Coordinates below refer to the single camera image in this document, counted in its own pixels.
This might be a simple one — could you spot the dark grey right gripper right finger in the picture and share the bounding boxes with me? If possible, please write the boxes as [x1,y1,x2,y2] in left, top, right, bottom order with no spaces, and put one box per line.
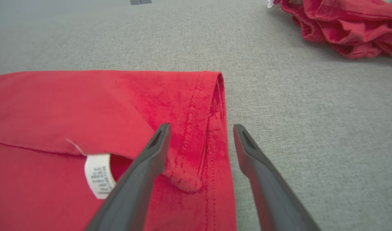
[233,124,321,231]

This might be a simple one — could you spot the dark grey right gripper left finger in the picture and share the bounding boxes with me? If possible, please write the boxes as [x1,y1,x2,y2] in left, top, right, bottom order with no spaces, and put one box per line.
[84,123,171,231]

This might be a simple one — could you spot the red jersey with white tee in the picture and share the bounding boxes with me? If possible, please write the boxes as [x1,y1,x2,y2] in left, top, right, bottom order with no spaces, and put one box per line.
[0,70,237,231]

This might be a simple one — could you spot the red shorts with white trim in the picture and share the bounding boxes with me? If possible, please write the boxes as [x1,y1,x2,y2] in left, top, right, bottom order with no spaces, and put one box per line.
[268,0,392,60]

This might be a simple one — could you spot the grey fabric sofa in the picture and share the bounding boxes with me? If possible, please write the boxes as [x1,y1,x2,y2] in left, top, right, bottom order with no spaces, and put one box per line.
[0,0,392,231]

